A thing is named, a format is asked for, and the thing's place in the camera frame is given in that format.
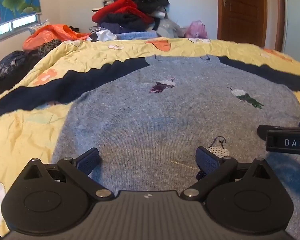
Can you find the white crumpled plastic bag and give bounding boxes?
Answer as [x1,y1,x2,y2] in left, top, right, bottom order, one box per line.
[86,29,118,42]

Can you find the yellow printed quilt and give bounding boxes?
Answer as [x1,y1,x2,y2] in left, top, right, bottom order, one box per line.
[0,37,300,238]

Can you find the grey plastic bag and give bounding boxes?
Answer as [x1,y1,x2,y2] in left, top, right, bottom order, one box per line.
[155,17,185,38]

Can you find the brown wooden door frame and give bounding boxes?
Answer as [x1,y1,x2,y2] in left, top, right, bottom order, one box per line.
[266,0,285,52]

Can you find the window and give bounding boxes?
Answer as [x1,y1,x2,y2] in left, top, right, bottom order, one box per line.
[0,14,38,43]

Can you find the pile of dark and red clothes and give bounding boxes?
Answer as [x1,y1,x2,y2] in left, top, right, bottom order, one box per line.
[92,0,170,34]

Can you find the pink plastic bag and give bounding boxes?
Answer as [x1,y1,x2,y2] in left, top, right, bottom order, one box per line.
[185,20,208,39]

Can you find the orange plastic bag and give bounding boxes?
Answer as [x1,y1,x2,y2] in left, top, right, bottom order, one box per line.
[23,24,90,50]

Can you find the dark floral cloth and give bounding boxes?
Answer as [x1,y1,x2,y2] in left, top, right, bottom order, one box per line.
[0,51,40,98]

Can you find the floral pillow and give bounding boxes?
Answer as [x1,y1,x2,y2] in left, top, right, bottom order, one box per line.
[28,19,50,34]

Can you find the brown wooden door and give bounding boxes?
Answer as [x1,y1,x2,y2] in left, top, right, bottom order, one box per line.
[217,0,268,48]

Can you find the light blue folded cloth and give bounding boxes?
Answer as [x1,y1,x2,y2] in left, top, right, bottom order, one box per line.
[115,31,157,41]

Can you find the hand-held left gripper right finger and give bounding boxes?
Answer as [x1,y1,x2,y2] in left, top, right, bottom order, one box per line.
[180,146,273,202]

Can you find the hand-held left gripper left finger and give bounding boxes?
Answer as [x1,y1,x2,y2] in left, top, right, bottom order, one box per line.
[22,147,115,201]

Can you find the grey sweater with navy sleeves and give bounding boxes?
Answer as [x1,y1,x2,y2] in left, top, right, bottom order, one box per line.
[0,54,300,240]

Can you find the leopard print cloth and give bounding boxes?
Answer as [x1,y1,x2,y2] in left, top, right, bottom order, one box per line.
[37,39,65,58]

